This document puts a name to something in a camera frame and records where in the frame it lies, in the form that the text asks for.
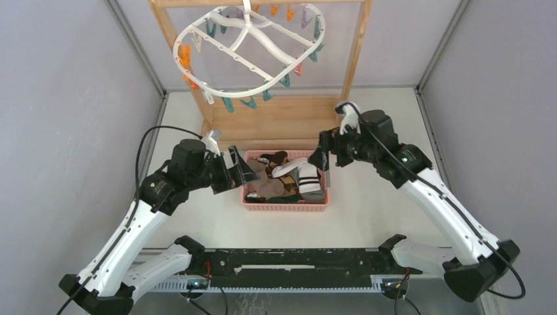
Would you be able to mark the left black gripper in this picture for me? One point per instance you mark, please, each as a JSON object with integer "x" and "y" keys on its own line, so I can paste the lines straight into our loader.
{"x": 243, "y": 172}

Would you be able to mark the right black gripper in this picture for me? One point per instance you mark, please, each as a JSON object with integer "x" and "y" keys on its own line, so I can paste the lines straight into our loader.
{"x": 320, "y": 156}

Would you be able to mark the white grey sock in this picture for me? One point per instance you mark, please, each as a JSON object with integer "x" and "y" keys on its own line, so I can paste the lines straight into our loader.
{"x": 291, "y": 166}

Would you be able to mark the taupe striped cuff sock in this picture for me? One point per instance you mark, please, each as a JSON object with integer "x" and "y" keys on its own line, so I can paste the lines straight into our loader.
{"x": 266, "y": 186}

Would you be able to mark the dark brown argyle sock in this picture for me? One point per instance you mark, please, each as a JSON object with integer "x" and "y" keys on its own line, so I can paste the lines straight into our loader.
{"x": 285, "y": 185}

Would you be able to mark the dark green sock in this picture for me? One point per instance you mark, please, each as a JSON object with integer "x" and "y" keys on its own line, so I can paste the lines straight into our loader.
{"x": 274, "y": 200}

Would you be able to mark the white round clip hanger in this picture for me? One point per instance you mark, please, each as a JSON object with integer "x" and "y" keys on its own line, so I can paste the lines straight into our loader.
{"x": 241, "y": 52}

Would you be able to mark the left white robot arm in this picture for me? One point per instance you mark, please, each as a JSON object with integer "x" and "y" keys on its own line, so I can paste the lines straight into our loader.
{"x": 109, "y": 284}

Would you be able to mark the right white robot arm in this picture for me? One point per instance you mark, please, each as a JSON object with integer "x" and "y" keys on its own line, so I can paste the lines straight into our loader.
{"x": 475, "y": 258}

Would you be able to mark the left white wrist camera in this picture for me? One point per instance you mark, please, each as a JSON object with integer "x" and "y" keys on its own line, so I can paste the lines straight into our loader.
{"x": 210, "y": 139}

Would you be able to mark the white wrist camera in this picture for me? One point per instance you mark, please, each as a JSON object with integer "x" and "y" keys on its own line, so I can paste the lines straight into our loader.
{"x": 349, "y": 113}
{"x": 210, "y": 139}

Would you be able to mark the wooden hanger stand frame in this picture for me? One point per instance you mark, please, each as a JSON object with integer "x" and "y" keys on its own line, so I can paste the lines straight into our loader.
{"x": 284, "y": 121}

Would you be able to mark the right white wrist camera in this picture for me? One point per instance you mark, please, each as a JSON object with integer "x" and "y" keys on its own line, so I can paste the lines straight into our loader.
{"x": 349, "y": 113}

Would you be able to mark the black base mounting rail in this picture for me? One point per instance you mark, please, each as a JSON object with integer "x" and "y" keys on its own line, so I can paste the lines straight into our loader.
{"x": 310, "y": 267}

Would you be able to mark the white slotted cable duct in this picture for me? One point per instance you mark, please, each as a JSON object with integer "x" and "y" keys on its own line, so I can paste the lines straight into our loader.
{"x": 197, "y": 285}

